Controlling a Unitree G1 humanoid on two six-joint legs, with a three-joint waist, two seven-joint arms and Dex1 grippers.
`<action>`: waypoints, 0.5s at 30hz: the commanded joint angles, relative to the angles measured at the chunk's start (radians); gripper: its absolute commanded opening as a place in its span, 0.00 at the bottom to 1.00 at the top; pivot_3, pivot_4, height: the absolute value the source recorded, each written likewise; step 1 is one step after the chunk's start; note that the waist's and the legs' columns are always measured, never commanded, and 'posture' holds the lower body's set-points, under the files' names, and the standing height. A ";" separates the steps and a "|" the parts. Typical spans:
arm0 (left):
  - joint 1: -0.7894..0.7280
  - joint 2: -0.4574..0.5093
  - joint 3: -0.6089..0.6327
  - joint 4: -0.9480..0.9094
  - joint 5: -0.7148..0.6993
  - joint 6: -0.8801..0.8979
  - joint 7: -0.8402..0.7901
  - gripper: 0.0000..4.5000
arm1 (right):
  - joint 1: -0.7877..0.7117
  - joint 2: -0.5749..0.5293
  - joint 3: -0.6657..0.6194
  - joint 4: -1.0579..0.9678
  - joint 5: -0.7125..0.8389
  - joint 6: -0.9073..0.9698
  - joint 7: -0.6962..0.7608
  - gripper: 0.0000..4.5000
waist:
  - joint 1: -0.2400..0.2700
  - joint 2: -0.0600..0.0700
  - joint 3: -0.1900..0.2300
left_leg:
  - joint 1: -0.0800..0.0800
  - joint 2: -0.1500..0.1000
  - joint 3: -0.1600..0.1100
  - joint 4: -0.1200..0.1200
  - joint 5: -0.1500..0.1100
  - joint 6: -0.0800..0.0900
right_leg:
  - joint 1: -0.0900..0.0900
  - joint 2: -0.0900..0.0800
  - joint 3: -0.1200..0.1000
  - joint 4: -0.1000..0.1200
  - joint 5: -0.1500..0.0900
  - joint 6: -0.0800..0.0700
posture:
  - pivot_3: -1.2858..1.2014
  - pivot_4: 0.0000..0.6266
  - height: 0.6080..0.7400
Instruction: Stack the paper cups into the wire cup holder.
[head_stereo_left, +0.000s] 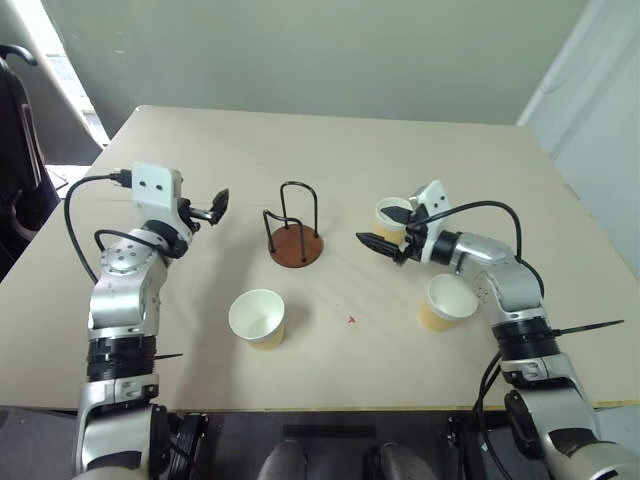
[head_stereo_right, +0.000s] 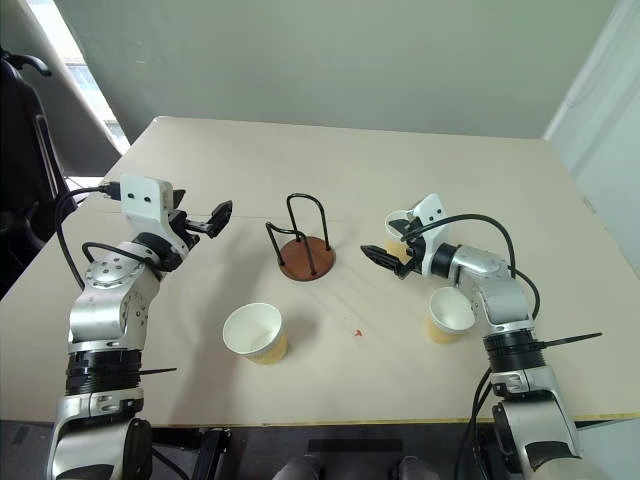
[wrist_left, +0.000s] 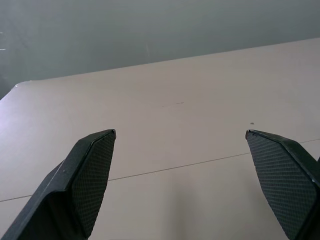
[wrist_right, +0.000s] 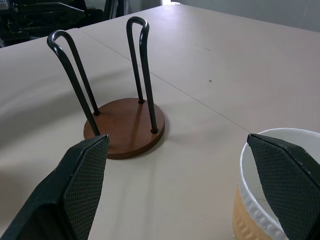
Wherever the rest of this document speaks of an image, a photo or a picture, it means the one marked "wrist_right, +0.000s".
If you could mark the black equipment stand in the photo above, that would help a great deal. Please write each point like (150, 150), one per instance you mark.
(37, 15)

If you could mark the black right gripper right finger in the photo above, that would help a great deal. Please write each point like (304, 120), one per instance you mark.
(287, 180)

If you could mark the wooden base wire cup holder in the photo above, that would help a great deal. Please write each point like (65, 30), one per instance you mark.
(130, 130)

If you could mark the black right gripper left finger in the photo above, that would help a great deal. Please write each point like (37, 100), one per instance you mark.
(75, 190)

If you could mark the tan paper cup white rim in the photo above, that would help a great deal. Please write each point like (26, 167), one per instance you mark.
(252, 200)

